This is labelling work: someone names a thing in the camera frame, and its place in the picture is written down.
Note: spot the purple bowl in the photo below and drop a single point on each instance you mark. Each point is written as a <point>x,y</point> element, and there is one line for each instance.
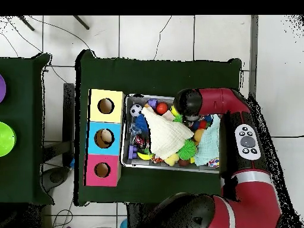
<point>2,89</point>

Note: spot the black stand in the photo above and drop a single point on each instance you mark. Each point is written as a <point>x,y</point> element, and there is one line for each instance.
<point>68,106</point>

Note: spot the blue spiky rubber ball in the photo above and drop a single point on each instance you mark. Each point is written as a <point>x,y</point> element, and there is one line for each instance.
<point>141,122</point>

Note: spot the dark green table cloth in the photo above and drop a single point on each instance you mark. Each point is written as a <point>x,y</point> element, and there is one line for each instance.
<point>21,118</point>
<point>154,76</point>

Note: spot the wooden box with three holes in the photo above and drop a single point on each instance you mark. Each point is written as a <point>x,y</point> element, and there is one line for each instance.
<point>116,114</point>

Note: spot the purple plastic block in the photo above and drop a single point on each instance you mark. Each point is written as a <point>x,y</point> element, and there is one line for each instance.
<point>152,102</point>

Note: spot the green bowl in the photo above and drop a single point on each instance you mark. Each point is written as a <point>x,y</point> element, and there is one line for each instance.
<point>6,140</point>

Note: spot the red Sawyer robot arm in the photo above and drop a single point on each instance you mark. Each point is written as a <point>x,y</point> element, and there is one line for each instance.
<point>256,201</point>

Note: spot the black tripod leg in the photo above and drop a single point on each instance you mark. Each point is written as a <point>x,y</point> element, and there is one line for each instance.
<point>81,22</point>
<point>26,23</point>

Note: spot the green spiky rubber ball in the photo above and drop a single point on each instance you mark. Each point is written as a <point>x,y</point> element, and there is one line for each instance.
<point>187,149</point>

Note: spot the shallow mesh bin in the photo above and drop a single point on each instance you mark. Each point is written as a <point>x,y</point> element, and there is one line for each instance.
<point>166,167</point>

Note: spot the mint muslin cloth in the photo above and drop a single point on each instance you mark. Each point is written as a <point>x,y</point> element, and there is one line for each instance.
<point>209,142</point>

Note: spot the yellow ball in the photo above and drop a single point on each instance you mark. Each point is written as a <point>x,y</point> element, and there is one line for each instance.
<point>173,111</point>

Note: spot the red ball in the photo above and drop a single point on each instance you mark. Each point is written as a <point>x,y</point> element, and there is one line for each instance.
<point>162,108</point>

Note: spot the cream muslin cloth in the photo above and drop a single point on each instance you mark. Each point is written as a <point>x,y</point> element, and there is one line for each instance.
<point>166,135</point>

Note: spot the black and white soccer ball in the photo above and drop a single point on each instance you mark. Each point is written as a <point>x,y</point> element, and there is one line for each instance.
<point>136,110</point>

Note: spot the multicoloured patterned cloth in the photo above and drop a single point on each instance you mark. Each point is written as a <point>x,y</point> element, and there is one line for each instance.
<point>213,163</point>

